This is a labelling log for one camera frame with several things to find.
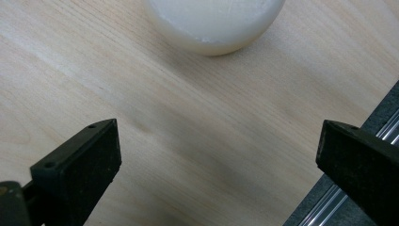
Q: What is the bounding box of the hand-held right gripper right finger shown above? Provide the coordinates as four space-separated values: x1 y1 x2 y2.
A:
315 119 399 226

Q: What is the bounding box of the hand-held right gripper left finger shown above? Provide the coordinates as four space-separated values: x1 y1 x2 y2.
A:
22 118 122 226

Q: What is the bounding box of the white round bowl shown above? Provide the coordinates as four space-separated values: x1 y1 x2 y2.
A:
142 0 287 57

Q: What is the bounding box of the metal table edge rail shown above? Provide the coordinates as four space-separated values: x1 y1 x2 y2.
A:
281 79 399 226

